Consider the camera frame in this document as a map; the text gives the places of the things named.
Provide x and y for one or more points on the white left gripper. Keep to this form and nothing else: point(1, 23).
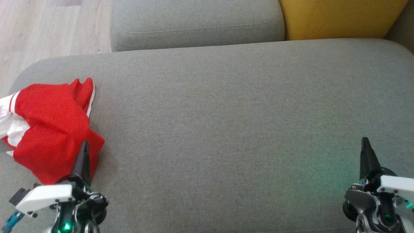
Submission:
point(45, 197)

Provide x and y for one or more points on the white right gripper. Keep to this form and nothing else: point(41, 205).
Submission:
point(397, 186)

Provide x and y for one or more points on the red white basketball jersey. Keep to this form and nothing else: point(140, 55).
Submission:
point(48, 129)

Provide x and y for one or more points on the red shorts white stripe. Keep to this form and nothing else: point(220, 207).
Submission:
point(82, 92)

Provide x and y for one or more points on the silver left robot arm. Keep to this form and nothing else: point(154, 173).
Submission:
point(63, 218)

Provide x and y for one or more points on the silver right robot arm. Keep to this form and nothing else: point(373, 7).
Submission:
point(362, 199)

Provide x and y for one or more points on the grey sofa seat cushion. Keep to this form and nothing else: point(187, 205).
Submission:
point(226, 129)

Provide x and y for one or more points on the yellow sofa cushion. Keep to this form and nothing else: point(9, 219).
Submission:
point(336, 17)

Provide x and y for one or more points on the grey sofa back cushion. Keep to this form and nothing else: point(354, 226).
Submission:
point(194, 22)

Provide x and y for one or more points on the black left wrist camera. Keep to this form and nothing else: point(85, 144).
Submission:
point(19, 195)

